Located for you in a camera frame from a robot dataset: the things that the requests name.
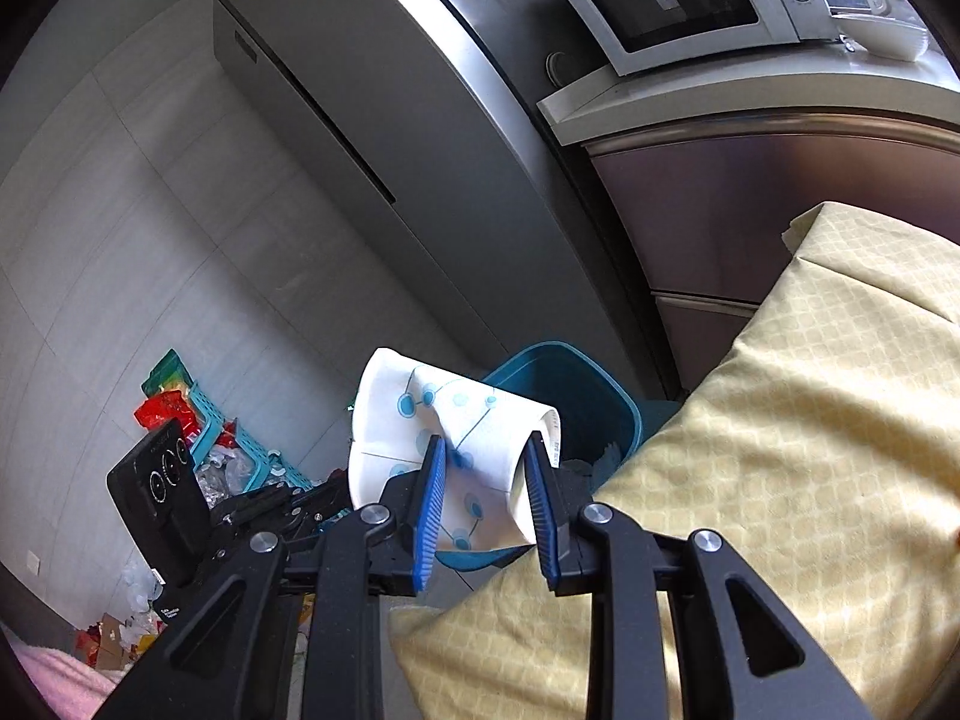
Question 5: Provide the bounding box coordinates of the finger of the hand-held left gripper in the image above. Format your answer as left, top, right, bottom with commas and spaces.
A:
210, 486, 342, 541

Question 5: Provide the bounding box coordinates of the grey refrigerator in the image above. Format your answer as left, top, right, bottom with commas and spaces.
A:
212, 0, 685, 400

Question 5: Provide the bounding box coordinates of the yellow tablecloth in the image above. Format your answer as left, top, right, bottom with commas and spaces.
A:
390, 201, 960, 720

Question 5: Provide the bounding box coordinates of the blue printed paper cup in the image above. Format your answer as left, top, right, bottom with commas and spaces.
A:
346, 347, 563, 552

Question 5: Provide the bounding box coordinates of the red plastic bag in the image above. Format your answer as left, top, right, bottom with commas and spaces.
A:
135, 390, 205, 440

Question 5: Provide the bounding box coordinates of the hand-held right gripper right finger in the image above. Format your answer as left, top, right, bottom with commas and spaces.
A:
520, 431, 875, 720

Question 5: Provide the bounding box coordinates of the teal plastic basket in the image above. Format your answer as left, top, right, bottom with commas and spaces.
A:
186, 382, 317, 497

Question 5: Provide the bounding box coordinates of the wide white bowl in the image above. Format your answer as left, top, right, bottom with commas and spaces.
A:
838, 15, 931, 62

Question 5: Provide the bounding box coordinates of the white microwave oven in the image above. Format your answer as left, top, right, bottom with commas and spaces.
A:
553, 0, 837, 78

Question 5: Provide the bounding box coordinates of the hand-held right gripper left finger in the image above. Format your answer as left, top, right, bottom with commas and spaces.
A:
96, 435, 449, 720

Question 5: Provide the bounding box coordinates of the kitchen counter cabinet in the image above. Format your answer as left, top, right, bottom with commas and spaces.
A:
536, 52, 960, 400

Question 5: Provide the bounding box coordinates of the green package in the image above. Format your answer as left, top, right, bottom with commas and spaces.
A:
141, 349, 188, 400

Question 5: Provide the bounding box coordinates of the blue trash bin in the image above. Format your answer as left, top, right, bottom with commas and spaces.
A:
435, 343, 644, 572

